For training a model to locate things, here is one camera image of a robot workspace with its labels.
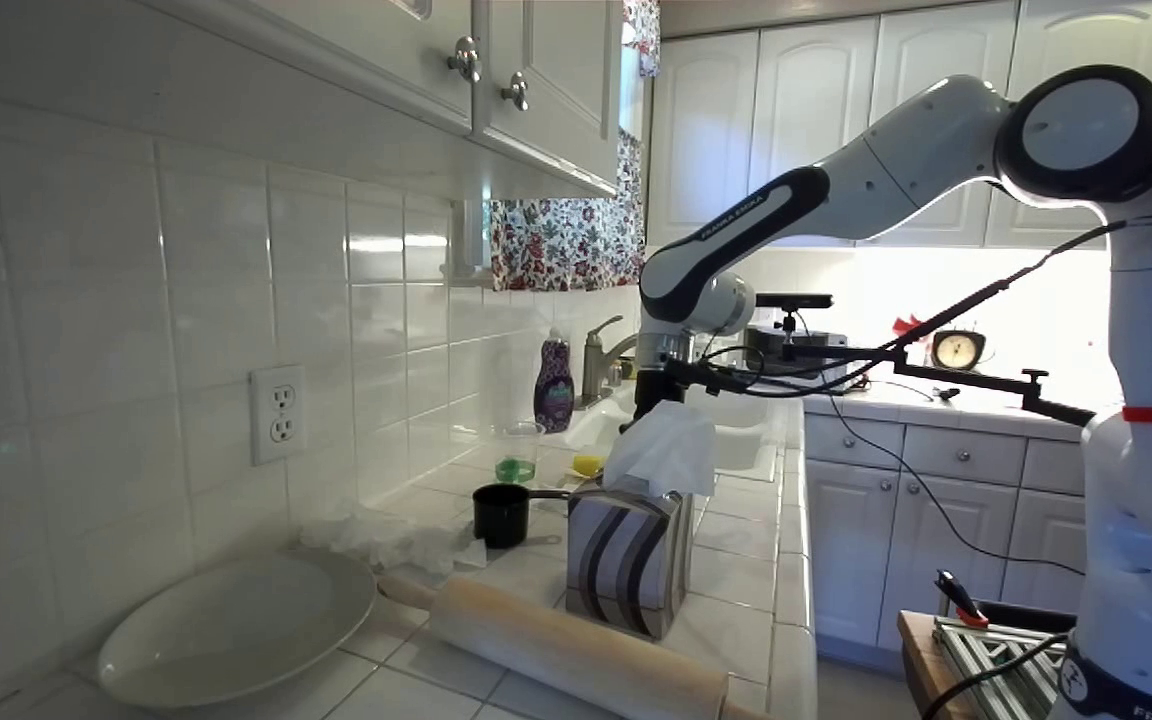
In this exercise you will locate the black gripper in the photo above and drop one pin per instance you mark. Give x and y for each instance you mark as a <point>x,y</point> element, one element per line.
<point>657,391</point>

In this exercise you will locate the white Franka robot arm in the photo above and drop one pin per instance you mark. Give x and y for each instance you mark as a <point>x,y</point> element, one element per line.
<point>923,146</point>

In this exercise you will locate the yellow butter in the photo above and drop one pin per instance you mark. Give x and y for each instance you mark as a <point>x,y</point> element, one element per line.
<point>584,470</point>

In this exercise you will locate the metal kitchen faucet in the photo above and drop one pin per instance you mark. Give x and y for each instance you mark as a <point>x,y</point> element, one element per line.
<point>598,361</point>

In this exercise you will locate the white sink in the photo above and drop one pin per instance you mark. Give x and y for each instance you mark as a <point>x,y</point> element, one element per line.
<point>743,434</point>

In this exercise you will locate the dish soap bottle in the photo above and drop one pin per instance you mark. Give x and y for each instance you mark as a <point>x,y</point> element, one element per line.
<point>555,386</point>

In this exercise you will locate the small green cup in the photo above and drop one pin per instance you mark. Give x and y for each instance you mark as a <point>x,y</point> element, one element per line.
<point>515,470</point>

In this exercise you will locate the striped tissue box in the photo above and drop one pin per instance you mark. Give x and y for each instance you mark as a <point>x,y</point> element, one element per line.
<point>621,560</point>

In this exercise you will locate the floral window curtain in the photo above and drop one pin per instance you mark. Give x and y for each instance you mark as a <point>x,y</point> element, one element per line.
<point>563,243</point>

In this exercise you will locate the black measuring cup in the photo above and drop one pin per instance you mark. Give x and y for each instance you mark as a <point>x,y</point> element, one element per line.
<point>503,516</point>

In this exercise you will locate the small red object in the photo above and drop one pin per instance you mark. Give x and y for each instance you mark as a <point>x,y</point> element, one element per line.
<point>915,328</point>

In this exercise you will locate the white base cabinet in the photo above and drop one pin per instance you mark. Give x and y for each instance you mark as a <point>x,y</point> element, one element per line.
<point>869,560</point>

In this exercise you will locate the wooden rolling pin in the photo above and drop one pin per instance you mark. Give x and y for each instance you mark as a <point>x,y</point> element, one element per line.
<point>563,647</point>

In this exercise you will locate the crumpled clear plastic wrap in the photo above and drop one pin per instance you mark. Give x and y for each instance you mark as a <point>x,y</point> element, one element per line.
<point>397,544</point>

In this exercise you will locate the small round clock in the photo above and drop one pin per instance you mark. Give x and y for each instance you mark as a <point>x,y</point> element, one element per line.
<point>958,351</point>

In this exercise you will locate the metal cabinet knob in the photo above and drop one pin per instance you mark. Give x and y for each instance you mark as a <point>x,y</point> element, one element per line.
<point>517,88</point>
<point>465,59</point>

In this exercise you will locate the floral window valance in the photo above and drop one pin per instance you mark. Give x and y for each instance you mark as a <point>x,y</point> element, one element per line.
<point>641,33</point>

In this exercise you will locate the red black clip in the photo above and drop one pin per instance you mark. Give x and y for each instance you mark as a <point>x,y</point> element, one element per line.
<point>962,597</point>

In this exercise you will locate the wooden board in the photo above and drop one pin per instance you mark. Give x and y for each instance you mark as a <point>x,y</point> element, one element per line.
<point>918,665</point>

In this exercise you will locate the white electrical outlet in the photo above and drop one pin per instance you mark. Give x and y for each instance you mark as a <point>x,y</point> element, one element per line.
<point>279,412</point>

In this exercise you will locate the white cabinet with knobs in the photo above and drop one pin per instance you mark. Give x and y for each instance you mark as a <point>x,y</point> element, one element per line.
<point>376,44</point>

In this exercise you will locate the white oval plate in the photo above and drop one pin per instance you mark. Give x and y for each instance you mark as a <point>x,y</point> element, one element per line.
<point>230,625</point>

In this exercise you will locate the black stereo camera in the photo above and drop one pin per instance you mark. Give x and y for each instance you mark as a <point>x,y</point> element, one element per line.
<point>799,303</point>

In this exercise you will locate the white wall cabinet row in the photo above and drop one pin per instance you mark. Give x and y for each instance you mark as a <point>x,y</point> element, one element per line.
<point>703,106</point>

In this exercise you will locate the metal bracket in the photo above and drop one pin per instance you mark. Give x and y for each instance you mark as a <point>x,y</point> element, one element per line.
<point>991,660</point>

